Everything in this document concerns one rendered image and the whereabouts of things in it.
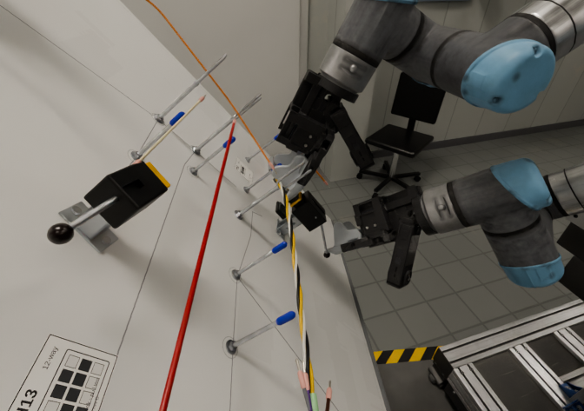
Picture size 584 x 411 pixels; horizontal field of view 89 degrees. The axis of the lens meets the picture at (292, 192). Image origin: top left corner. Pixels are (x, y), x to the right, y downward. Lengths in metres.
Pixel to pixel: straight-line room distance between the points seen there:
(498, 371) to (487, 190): 1.20
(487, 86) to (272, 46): 2.08
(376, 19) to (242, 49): 1.94
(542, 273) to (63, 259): 0.57
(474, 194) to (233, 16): 2.04
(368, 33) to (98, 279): 0.41
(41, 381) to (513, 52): 0.47
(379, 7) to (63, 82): 0.38
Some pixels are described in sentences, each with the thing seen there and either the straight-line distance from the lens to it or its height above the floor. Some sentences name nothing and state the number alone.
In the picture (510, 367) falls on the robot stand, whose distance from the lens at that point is 1.66.
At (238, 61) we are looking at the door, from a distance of 2.36.
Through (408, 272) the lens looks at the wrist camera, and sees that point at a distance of 0.56.
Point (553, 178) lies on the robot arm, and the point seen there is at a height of 1.22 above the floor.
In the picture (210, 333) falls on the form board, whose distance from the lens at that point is 0.35.
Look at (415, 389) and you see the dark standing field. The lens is 1.69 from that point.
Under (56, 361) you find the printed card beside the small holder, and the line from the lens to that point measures 0.27.
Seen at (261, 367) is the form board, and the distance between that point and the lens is 0.39.
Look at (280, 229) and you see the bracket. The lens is 0.58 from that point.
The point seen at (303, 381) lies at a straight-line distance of 0.28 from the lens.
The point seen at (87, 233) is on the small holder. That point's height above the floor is 1.31.
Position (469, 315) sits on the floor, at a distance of 2.00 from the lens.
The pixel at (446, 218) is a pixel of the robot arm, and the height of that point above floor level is 1.19.
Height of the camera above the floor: 1.49
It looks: 35 degrees down
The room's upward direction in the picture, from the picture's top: straight up
